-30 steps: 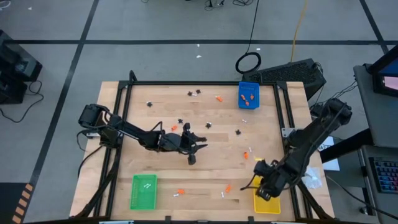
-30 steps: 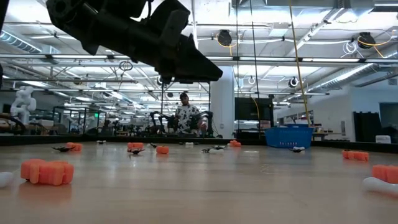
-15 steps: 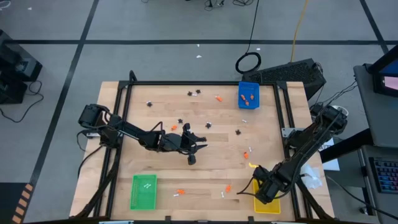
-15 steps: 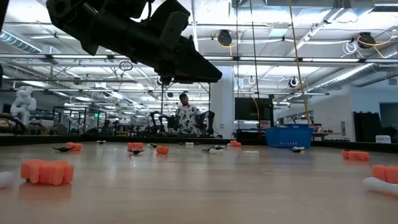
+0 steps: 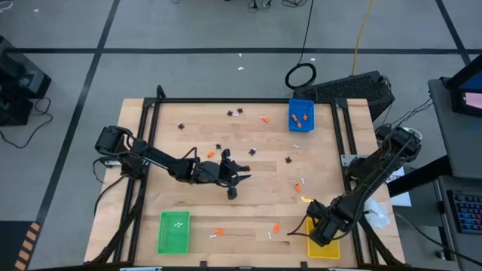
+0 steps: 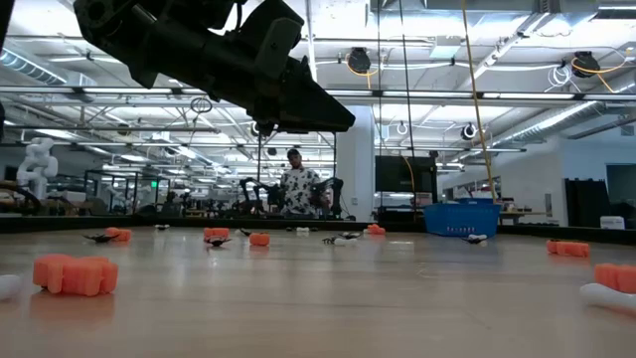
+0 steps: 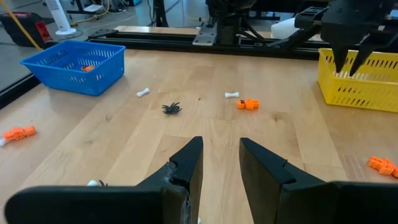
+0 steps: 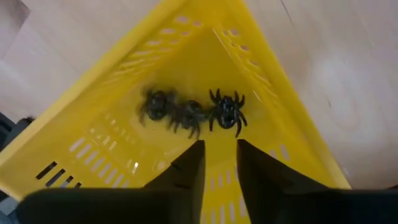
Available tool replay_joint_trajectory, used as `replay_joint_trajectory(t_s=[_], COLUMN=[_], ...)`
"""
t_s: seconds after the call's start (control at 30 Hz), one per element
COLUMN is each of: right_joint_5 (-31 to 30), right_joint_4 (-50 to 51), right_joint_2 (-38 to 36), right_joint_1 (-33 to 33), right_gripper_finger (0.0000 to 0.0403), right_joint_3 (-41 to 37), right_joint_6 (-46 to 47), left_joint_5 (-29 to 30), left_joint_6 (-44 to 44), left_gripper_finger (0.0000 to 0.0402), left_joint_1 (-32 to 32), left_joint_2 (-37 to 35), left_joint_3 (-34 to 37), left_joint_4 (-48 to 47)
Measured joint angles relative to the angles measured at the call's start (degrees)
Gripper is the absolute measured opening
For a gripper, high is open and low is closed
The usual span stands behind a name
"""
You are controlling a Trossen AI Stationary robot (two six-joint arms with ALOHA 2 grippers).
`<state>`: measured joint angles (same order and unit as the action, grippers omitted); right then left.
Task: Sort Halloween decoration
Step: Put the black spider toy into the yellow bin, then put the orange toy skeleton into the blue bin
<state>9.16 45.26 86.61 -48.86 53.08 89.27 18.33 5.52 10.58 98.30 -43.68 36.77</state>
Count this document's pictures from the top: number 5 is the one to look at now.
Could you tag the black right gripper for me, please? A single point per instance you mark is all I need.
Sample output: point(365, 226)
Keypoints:
point(325, 226)

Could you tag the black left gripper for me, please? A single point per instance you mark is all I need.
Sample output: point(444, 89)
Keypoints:
point(212, 173)

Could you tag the yellow plastic basket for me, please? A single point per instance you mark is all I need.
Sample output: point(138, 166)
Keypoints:
point(324, 252)

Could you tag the blue plastic basket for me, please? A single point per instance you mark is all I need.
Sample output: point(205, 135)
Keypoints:
point(297, 105)

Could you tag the green plastic basket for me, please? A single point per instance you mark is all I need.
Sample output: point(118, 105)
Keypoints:
point(171, 241)

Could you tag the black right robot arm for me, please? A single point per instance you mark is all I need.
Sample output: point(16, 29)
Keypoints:
point(376, 169)

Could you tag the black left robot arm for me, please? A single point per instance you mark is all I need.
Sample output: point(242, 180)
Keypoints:
point(158, 160)

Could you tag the white crumpled plastic bag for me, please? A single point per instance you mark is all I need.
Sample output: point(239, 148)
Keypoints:
point(374, 212)

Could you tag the white paper sheet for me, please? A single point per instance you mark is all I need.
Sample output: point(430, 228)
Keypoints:
point(401, 199)

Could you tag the black power adapter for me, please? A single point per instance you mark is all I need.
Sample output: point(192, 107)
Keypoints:
point(381, 132)

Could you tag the black desk base bar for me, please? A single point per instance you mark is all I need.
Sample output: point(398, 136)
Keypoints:
point(425, 178)

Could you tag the dark grey desk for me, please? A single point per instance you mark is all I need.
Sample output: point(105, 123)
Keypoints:
point(461, 252)

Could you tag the backlit black keyboard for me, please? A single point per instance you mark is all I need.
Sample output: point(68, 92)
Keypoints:
point(468, 211)

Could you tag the black computer monitor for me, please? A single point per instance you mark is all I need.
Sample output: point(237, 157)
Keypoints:
point(470, 90)

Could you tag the black equipment case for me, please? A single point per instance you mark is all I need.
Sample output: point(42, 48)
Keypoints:
point(19, 83)

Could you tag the black mat orange stripes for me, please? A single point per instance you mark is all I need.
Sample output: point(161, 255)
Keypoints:
point(11, 244)

